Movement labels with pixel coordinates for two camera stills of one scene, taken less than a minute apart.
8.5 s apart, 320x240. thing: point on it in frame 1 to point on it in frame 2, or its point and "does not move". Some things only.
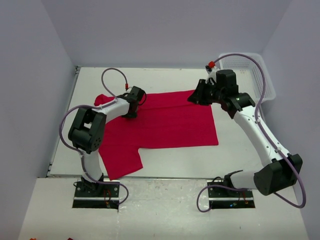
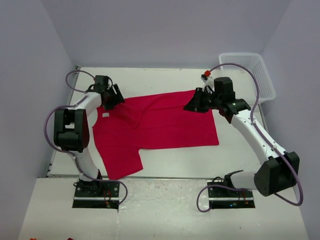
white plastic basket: x=248 y=75 does not move
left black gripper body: x=130 y=114 to x=114 y=95
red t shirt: x=172 y=120 does not move
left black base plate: x=90 y=195 does not move
